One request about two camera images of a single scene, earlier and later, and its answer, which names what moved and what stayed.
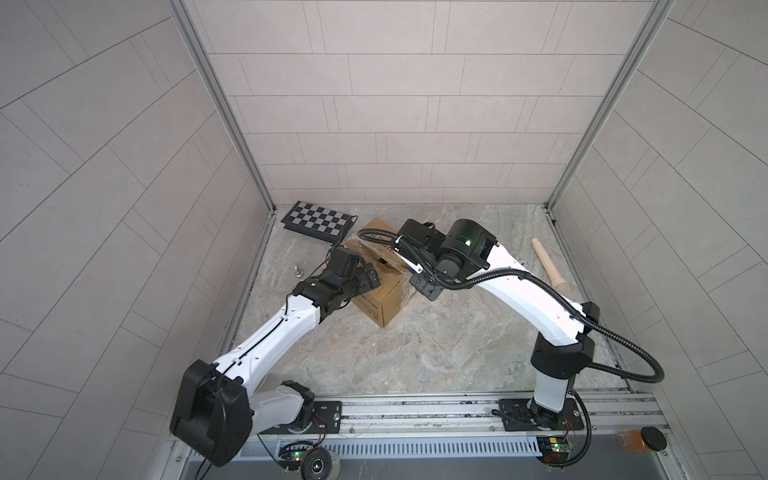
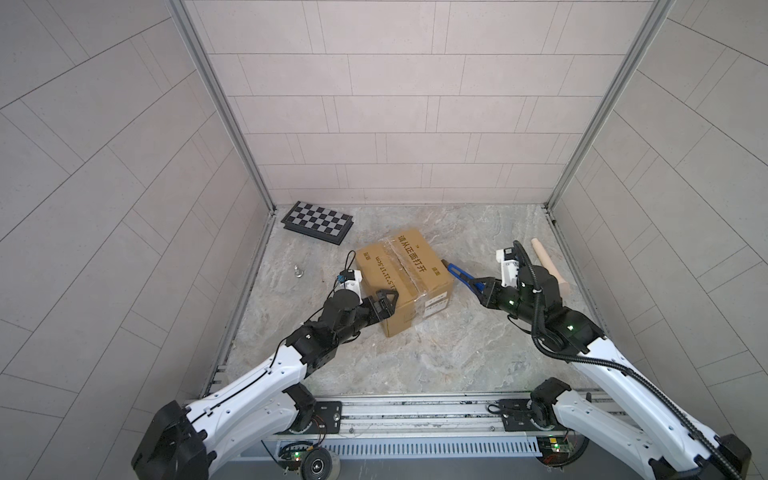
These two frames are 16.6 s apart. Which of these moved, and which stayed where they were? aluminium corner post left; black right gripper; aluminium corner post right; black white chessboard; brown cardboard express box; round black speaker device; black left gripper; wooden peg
Moved: brown cardboard express box; black left gripper; black right gripper
Stayed: black white chessboard; aluminium corner post right; round black speaker device; wooden peg; aluminium corner post left
